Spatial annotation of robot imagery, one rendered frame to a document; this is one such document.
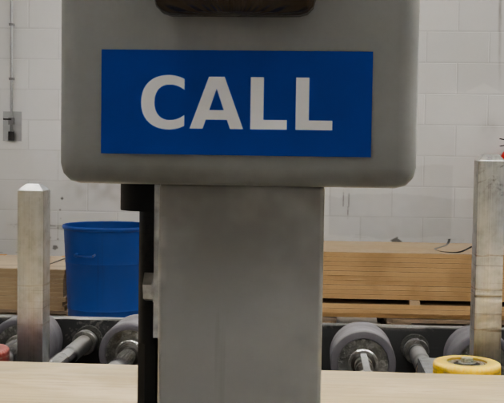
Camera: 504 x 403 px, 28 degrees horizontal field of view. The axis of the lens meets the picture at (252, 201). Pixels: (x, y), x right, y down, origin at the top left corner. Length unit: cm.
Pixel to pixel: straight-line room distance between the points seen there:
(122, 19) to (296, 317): 7
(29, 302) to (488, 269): 60
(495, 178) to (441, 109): 611
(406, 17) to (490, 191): 113
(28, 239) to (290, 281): 116
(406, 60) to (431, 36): 726
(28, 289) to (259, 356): 116
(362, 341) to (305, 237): 150
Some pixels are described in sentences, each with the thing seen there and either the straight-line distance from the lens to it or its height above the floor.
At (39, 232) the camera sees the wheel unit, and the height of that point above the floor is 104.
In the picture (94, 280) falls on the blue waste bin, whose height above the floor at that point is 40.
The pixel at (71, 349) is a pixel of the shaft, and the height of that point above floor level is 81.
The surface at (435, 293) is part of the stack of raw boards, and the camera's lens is 618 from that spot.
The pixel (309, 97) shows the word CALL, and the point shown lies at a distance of 19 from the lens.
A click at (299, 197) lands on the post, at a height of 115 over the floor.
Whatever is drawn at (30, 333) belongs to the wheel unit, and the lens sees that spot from 138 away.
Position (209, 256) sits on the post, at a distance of 21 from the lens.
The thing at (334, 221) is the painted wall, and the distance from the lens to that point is 739.
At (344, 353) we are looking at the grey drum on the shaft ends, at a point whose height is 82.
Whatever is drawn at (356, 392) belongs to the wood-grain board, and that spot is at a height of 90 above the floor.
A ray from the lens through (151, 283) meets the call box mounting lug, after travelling 22.
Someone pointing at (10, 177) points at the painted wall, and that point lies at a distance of 772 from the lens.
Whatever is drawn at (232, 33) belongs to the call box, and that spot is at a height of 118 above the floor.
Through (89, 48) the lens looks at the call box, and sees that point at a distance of 20.
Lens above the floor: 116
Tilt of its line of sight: 3 degrees down
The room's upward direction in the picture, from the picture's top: 1 degrees clockwise
